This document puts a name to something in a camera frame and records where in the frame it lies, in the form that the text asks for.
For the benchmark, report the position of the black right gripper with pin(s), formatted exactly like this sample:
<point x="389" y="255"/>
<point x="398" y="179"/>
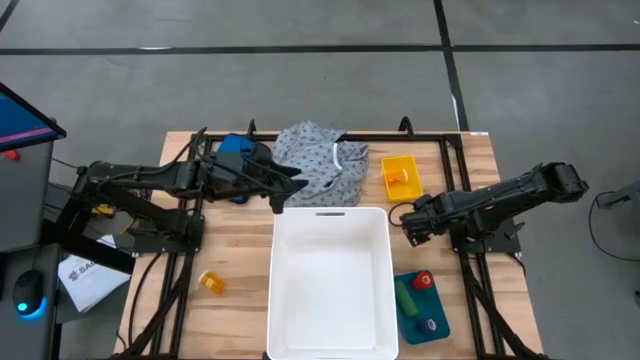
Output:
<point x="425" y="212"/>

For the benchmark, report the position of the blue bandage roll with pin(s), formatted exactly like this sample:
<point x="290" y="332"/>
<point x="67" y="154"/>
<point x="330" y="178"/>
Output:
<point x="426" y="326"/>

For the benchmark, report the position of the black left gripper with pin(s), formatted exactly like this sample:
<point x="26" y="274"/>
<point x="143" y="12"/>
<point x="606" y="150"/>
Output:
<point x="250" y="182"/>

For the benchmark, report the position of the white paper booklet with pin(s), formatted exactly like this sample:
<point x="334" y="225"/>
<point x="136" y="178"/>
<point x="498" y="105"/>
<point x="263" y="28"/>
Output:
<point x="90" y="282"/>

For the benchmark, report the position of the red bandage roll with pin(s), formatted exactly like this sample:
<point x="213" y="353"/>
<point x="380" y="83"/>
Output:
<point x="423" y="281"/>

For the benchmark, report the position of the blue cloth garment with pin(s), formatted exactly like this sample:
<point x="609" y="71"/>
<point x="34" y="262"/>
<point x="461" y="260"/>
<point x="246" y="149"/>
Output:
<point x="235" y="145"/>

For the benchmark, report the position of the dark grey desk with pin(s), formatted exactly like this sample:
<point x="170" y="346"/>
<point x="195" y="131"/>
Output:
<point x="30" y="340"/>

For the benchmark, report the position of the orange white-capped pill bottle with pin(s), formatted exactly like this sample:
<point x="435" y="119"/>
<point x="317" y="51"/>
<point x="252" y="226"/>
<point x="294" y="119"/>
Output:
<point x="395" y="176"/>

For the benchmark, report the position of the small yellow plastic basket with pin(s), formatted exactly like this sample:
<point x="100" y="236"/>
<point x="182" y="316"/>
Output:
<point x="410" y="190"/>

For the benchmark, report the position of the blue-screen monitor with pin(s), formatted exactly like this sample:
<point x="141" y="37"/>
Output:
<point x="20" y="120"/>

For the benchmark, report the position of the white perforated plastic basket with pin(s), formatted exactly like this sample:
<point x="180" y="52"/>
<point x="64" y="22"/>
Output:
<point x="332" y="285"/>

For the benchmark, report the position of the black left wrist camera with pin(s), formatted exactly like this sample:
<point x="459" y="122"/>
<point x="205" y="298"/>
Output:
<point x="229" y="162"/>

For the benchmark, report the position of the black aluminium table frame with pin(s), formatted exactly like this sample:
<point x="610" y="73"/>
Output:
<point x="446" y="165"/>

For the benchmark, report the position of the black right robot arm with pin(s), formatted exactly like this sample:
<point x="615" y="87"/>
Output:
<point x="500" y="197"/>

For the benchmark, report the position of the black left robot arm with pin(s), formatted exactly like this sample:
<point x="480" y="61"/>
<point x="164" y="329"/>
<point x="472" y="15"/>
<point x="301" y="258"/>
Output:
<point x="140" y="177"/>

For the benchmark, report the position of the grey equipment cabinet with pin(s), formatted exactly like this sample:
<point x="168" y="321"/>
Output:
<point x="25" y="200"/>

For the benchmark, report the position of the red emergency button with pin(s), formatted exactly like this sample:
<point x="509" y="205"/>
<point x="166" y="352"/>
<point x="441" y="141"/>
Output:
<point x="11" y="155"/>

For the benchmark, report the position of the grey stand foot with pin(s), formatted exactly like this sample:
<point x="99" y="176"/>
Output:
<point x="620" y="197"/>

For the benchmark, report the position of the black computer mouse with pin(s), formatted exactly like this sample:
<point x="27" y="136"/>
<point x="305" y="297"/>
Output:
<point x="27" y="292"/>

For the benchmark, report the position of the grey patterned hospital gown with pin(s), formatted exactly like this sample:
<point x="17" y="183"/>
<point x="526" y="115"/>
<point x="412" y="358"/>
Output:
<point x="320" y="160"/>

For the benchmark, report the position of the green bandage roll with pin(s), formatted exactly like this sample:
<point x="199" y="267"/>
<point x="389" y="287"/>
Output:
<point x="406" y="299"/>

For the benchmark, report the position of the teal plastic tray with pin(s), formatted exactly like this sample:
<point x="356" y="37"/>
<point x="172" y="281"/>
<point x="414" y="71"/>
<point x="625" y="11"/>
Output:
<point x="430" y="305"/>

